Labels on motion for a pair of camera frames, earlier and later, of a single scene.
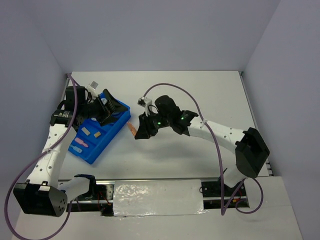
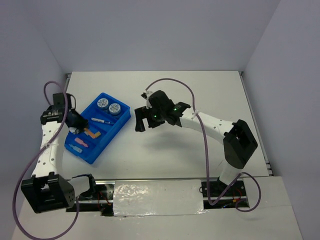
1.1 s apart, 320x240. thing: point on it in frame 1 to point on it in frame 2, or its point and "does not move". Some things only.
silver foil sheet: [158, 197] does not move
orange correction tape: [132, 128] to [91, 134]
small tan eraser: [97, 134] does not move
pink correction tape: [80, 141] does not move
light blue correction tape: [76, 148] does not move
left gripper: [111, 106] to [83, 123]
